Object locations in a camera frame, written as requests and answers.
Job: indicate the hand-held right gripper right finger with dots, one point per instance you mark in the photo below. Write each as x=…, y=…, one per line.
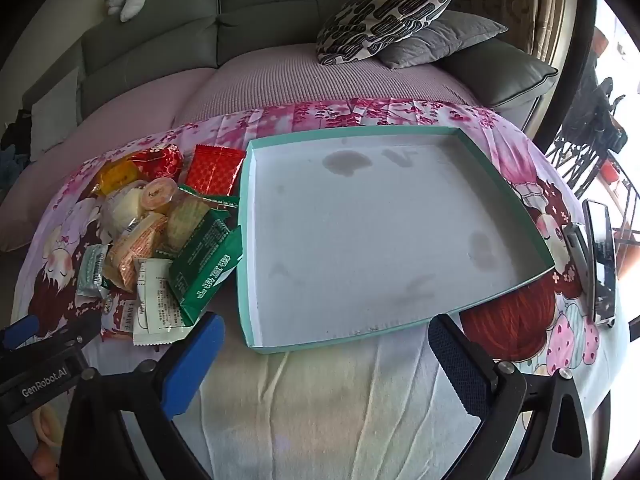
x=457, y=362

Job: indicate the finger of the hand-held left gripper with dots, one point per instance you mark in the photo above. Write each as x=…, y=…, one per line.
x=20, y=331
x=75, y=336

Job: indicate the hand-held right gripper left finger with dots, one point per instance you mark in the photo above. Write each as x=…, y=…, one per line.
x=195, y=360

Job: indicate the small grey-green snack packet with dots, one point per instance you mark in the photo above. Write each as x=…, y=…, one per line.
x=92, y=272

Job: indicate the white printed snack packet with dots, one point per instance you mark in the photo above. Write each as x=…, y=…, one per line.
x=155, y=305

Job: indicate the dark green biscuit packet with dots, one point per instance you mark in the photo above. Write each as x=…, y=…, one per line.
x=205, y=270

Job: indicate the orange beige cake packet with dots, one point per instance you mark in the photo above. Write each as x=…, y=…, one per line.
x=135, y=252

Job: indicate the clear white bun packet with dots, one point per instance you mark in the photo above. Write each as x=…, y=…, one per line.
x=125, y=210

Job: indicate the teal cardboard box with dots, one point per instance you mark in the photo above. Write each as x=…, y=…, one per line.
x=375, y=235

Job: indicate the orange jelly cup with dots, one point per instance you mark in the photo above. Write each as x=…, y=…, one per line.
x=157, y=192

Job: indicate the orange bread packet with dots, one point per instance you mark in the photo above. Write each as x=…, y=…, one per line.
x=117, y=175

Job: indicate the red patterned snack packet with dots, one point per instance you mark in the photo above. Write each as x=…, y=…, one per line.
x=215, y=170

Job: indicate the printed cartoon blanket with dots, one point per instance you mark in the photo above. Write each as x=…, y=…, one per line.
x=325, y=410

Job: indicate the black phone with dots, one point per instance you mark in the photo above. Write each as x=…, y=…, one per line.
x=600, y=260

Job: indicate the white cushion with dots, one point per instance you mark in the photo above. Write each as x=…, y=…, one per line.
x=55, y=110

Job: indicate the black metal rack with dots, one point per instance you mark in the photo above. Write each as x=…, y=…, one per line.
x=595, y=125

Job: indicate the pink quilted sofa cover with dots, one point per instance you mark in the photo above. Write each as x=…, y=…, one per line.
x=280, y=80

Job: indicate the grey pillow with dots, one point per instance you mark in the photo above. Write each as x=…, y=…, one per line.
x=450, y=35

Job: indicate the black white patterned pillow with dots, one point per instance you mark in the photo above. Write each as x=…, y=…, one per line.
x=390, y=15

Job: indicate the beige curtain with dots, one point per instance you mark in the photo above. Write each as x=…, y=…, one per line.
x=530, y=5

